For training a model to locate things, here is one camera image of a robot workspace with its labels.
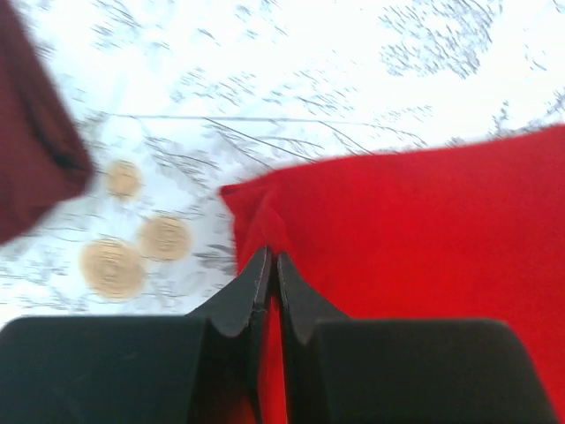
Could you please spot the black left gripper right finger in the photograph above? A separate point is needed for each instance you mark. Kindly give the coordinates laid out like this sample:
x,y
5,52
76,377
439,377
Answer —
x,y
342,370

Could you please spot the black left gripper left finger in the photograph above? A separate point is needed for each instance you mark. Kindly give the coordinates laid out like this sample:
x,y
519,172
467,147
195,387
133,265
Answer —
x,y
201,367

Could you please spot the bright red t shirt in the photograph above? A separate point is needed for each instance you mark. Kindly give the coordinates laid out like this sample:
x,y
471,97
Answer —
x,y
473,231

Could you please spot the folded dark red t shirt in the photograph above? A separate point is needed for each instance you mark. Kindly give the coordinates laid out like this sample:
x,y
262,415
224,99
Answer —
x,y
43,159

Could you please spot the floral patterned table mat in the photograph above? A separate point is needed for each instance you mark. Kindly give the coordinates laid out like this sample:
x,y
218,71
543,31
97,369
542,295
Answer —
x,y
177,98

